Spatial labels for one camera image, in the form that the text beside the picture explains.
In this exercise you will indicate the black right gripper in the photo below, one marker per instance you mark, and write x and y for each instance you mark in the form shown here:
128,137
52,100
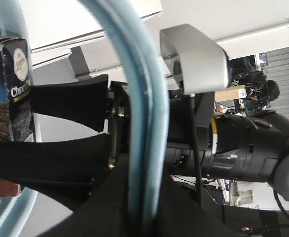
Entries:
189,128

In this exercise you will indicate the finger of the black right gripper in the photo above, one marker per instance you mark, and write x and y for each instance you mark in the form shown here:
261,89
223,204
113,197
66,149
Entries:
75,166
84,102

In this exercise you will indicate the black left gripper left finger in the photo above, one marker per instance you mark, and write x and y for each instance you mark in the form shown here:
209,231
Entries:
105,213

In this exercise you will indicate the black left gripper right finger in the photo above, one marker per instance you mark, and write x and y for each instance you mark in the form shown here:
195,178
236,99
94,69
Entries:
179,216

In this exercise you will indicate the dark blue Danisa cookie box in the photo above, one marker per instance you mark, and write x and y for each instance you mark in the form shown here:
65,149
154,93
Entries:
16,116

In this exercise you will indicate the light blue plastic basket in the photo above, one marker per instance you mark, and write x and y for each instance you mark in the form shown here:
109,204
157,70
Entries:
149,104

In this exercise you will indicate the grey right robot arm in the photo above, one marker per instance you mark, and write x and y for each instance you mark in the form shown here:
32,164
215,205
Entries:
220,146

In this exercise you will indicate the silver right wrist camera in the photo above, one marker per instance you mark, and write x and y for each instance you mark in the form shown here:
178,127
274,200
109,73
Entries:
197,63

